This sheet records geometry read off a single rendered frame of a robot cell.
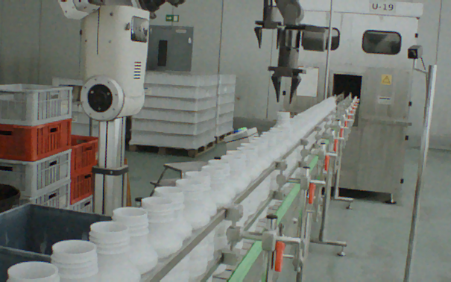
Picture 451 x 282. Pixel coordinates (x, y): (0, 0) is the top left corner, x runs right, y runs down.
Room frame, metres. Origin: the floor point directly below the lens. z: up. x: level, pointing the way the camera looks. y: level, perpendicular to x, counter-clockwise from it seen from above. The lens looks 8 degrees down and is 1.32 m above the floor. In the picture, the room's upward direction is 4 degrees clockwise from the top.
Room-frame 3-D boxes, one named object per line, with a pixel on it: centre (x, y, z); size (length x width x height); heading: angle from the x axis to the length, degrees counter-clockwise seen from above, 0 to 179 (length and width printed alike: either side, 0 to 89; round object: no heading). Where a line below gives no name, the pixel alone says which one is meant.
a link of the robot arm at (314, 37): (1.56, -0.20, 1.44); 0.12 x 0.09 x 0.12; 75
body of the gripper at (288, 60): (1.57, -0.16, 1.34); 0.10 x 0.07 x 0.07; 76
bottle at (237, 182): (0.95, -0.01, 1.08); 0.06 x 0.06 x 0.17
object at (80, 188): (4.31, 1.27, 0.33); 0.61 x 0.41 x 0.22; 169
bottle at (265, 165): (1.17, -0.07, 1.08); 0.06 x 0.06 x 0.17
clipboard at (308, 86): (5.89, -0.81, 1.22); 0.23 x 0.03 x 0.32; 76
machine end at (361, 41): (6.53, -1.40, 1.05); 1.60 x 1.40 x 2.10; 166
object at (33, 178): (3.61, 1.34, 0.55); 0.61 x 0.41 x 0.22; 173
